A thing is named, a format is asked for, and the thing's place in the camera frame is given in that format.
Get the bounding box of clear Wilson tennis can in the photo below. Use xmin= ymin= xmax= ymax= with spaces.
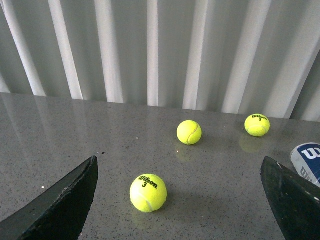
xmin=290 ymin=142 xmax=320 ymax=187

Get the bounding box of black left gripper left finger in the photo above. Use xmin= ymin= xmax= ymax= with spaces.
xmin=0 ymin=156 xmax=98 ymax=240

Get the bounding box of wilson tennis ball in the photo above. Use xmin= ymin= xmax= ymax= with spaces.
xmin=244 ymin=113 xmax=271 ymax=137
xmin=129 ymin=173 xmax=168 ymax=213

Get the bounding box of plain middle tennis ball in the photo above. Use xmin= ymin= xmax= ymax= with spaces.
xmin=176 ymin=120 xmax=202 ymax=145

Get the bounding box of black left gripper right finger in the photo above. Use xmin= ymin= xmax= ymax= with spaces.
xmin=260 ymin=156 xmax=320 ymax=240

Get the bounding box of white pleated curtain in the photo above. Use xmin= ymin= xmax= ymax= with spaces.
xmin=0 ymin=0 xmax=320 ymax=122

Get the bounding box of far Wilson tennis ball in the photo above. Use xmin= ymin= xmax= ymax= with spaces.
xmin=244 ymin=113 xmax=271 ymax=137

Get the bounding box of near Wilson tennis ball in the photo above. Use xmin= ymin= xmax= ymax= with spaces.
xmin=129 ymin=173 xmax=168 ymax=213

